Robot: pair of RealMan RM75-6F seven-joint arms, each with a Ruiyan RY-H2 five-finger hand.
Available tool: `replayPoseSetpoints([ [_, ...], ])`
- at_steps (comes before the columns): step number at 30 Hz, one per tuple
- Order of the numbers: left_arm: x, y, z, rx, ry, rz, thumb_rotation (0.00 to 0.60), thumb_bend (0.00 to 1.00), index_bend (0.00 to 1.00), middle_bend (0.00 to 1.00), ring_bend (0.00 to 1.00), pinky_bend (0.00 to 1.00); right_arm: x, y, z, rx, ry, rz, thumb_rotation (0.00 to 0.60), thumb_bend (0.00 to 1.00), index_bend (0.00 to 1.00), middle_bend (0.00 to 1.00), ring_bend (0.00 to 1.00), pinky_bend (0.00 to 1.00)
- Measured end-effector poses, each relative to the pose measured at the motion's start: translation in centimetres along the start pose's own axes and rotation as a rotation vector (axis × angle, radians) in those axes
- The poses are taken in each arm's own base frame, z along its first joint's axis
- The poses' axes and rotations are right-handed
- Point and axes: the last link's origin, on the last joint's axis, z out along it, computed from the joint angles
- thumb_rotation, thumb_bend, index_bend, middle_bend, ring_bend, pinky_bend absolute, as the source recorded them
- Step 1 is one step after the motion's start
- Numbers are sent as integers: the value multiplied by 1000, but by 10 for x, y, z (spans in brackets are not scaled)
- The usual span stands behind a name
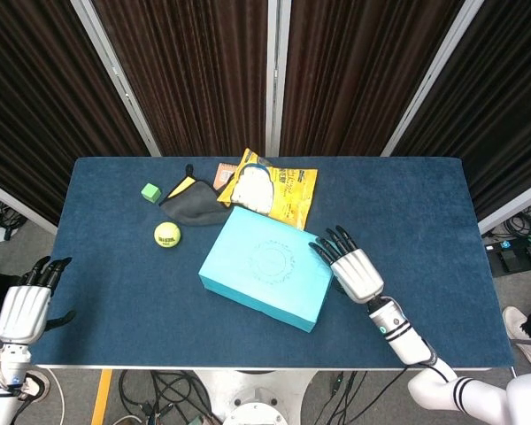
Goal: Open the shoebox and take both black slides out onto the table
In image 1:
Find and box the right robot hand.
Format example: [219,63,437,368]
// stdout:
[308,225,385,305]

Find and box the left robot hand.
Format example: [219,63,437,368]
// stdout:
[0,256,77,345]

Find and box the light blue shoe box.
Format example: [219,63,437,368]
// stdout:
[197,205,335,334]

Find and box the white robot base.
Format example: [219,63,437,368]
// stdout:
[189,369,315,425]

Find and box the black foot pedal unit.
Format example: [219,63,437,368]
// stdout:
[486,241,531,278]

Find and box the blue table cloth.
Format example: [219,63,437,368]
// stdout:
[29,155,514,368]

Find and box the yellow floor tape strip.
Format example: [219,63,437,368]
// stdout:
[90,369,114,425]

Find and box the yellow snack bag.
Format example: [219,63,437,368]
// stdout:
[215,147,319,231]

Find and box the yellow tennis ball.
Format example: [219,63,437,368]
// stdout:
[153,220,183,250]

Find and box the small orange packet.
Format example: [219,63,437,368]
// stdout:
[212,162,236,189]

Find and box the white sneaker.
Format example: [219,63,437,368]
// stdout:
[502,305,531,375]

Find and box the green foam cube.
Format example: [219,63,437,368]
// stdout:
[140,182,163,205]

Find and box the grey and yellow cloth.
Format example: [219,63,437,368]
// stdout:
[158,164,234,227]

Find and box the brown pleated curtain panel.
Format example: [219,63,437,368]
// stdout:
[391,0,531,220]
[92,0,271,157]
[0,0,150,225]
[281,0,466,157]

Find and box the white floor cable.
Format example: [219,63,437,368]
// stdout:
[48,370,68,425]

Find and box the black floor cable bundle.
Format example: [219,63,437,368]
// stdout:
[117,369,218,425]
[0,194,27,243]
[481,207,531,249]

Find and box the white table frame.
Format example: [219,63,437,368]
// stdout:
[30,364,514,372]

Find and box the white screen bottom rail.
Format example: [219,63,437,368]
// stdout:
[0,175,58,235]
[477,189,531,235]

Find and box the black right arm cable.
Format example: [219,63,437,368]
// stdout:
[365,347,455,399]

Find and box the white screen frame post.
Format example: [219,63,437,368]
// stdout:
[380,0,486,157]
[266,0,292,157]
[70,0,163,157]

